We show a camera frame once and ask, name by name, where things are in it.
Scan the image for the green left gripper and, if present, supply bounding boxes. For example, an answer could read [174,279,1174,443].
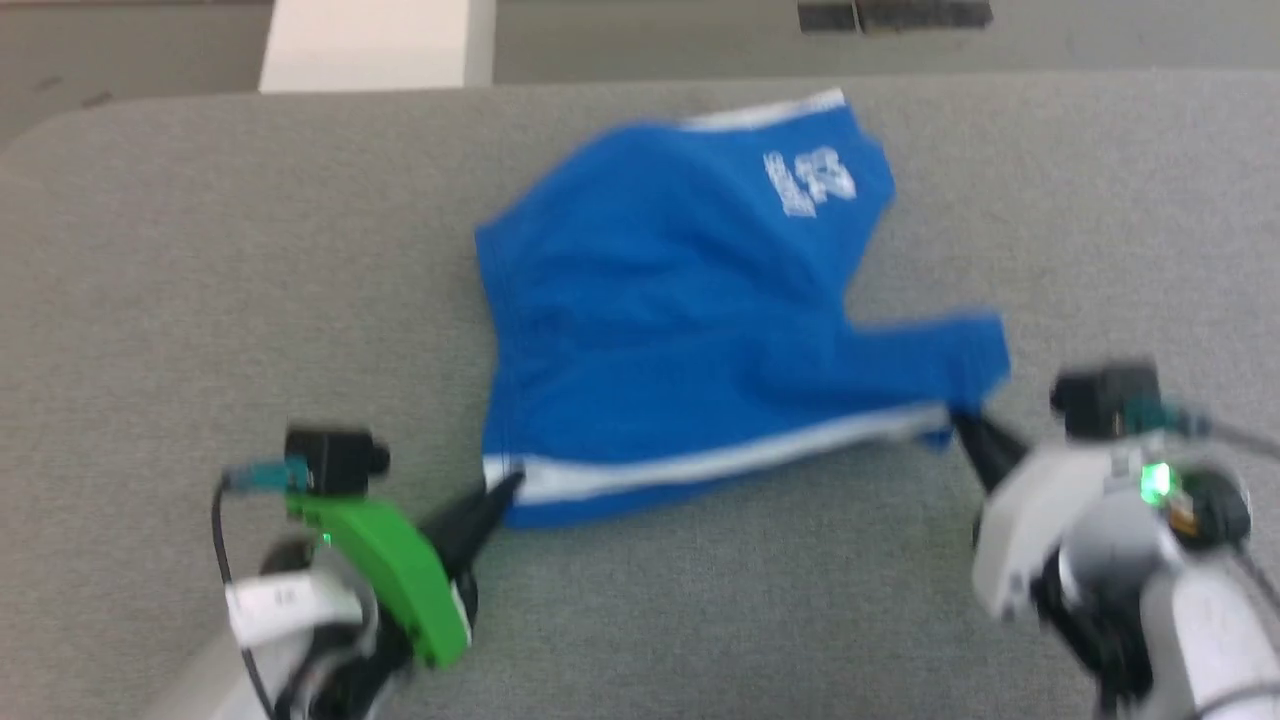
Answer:
[285,470,527,669]

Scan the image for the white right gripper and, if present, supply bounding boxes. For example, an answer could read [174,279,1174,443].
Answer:
[948,410,1136,623]

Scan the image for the blue shorts with white stripes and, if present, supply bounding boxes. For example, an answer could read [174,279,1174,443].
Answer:
[474,88,1012,530]

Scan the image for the grey fabric sofa cushion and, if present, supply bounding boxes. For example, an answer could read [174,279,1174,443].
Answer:
[0,70,1280,720]

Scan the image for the cream white block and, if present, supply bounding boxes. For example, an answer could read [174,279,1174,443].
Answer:
[259,0,497,94]

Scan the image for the black right camera cable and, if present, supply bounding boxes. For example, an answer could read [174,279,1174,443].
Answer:
[1128,398,1280,453]

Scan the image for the black camera cable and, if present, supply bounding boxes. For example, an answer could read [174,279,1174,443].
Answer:
[210,458,313,720]
[1128,398,1280,453]

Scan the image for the black left camera cable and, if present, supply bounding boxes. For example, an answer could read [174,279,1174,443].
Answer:
[210,458,313,720]

